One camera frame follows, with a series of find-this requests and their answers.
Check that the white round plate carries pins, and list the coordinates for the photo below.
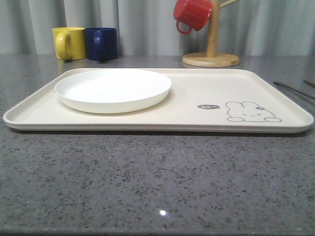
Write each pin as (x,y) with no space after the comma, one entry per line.
(113,91)

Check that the silver metal fork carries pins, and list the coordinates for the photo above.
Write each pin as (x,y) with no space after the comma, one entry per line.
(294,89)

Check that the silver metal chopstick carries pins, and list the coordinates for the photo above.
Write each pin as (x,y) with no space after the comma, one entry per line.
(309,83)

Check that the cream rabbit serving tray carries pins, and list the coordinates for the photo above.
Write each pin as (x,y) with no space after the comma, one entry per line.
(200,100)

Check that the wooden mug tree stand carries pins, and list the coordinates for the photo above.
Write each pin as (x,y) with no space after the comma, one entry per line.
(212,58)

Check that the grey curtain backdrop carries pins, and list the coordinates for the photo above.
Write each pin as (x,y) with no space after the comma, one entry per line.
(147,27)

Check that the dark blue mug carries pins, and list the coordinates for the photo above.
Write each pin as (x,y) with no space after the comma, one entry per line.
(101,43)

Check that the red ribbed mug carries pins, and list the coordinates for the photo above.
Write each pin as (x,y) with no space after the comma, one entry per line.
(192,15)

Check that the yellow mug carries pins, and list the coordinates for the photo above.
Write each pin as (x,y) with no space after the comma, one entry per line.
(69,43)

